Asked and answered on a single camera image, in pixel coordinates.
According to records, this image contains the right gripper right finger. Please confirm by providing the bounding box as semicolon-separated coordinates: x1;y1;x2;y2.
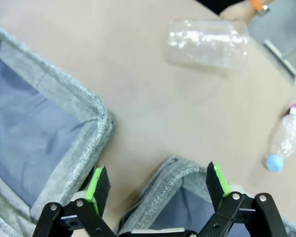
199;161;288;237

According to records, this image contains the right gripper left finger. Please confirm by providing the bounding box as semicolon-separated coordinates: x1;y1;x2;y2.
32;165;117;237

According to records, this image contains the clear bottle blue cap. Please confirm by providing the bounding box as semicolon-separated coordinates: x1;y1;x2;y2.
265;102;296;173

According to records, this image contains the clear plastic cup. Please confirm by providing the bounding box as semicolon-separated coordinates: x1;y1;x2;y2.
166;19;249;74

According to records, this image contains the person's left hand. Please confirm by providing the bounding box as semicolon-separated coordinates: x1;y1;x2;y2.
219;0;256;24

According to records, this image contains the grey fabric basket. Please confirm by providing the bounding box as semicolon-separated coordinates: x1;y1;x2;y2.
0;18;115;237
117;157;296;237

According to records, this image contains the white table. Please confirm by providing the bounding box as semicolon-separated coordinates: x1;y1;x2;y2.
262;39;296;86

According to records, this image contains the orange strap wristwatch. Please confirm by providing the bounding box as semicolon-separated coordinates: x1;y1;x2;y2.
249;0;271;17

